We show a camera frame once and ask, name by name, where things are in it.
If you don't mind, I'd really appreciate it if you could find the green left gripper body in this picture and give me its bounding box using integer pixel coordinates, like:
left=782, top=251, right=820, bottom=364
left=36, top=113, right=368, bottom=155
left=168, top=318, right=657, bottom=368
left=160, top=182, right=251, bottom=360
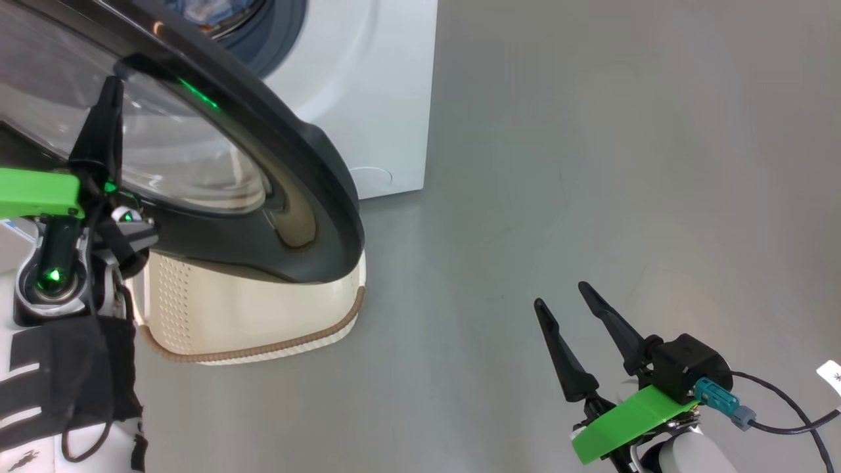
left=0, top=168, right=86, bottom=219

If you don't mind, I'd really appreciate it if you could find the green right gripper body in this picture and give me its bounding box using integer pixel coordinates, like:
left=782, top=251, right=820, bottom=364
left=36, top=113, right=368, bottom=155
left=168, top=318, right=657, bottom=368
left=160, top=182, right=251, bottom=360
left=572, top=384, right=700, bottom=466

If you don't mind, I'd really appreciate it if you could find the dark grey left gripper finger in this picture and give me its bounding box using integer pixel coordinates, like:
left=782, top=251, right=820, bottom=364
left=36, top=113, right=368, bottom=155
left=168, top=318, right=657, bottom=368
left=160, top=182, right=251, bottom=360
left=69, top=76, right=125, bottom=191

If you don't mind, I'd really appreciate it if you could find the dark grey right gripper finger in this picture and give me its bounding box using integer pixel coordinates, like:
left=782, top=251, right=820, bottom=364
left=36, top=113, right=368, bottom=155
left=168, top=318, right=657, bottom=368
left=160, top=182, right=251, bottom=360
left=534, top=298, right=600, bottom=403
left=578, top=281, right=664, bottom=376

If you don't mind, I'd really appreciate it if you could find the round dark washing machine door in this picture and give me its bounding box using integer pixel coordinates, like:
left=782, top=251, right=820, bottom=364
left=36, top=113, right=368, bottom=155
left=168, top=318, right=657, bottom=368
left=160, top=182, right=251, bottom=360
left=0, top=0, right=366, bottom=284

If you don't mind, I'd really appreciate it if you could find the grey rubber door gasket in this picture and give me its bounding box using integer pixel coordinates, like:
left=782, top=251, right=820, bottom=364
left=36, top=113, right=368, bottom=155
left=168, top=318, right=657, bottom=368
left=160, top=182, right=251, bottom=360
left=217, top=0, right=308, bottom=78

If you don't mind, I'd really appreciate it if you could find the cream perforated laundry basket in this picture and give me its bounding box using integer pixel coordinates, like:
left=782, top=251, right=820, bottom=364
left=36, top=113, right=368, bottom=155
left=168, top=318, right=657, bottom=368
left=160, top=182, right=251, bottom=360
left=128, top=250, right=367, bottom=365

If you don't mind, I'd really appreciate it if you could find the white front-load washing machine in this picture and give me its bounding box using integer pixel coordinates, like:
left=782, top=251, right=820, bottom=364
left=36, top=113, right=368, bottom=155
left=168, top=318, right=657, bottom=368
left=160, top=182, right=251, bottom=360
left=158, top=0, right=439, bottom=200

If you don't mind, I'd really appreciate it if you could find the white paper tag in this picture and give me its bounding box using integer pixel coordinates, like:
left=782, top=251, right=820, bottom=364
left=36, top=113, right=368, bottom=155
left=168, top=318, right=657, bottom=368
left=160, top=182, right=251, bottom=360
left=816, top=359, right=841, bottom=397

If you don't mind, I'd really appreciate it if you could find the round filter cover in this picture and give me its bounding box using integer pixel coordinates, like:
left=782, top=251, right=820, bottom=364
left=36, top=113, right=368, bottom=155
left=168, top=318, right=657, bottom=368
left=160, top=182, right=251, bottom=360
left=350, top=166, right=394, bottom=198

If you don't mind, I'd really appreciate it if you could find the teal cable connector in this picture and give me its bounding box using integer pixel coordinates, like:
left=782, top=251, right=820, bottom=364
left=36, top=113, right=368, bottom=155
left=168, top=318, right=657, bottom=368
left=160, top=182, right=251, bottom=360
left=693, top=376, right=756, bottom=432

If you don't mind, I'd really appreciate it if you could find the thin black cable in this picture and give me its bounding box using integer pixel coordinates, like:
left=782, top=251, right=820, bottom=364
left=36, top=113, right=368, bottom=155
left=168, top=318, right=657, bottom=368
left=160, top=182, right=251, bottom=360
left=749, top=409, right=841, bottom=436
left=60, top=191, right=142, bottom=462
left=726, top=371, right=830, bottom=473

